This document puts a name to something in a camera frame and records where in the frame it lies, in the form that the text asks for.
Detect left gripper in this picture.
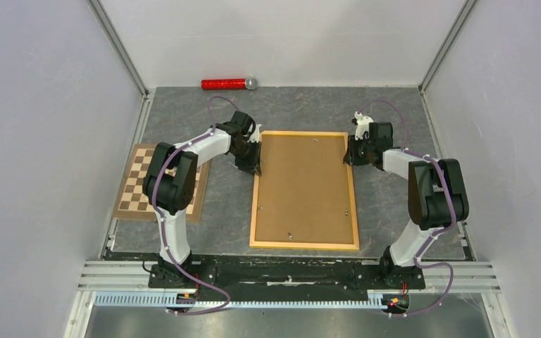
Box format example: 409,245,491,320
230,139,261,176

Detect brown backing board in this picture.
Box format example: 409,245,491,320
254,135,356,245

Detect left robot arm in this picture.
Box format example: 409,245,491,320
142,111,262,287

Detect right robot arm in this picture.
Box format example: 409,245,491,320
344,116,469,287

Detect red glitter microphone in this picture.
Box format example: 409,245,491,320
200,77,259,91

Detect wooden chessboard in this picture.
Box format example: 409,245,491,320
113,143,211,223

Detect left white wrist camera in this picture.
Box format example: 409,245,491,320
247,123,261,143

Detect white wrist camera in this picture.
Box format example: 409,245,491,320
352,111,374,140
247,123,261,143

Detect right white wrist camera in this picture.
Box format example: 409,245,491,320
352,111,374,140

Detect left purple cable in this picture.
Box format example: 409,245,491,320
151,95,241,317

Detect purple cable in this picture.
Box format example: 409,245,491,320
356,99,458,319
151,95,241,317

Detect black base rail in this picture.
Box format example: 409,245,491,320
104,252,425,294

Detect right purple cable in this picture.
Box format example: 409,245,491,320
356,99,458,319

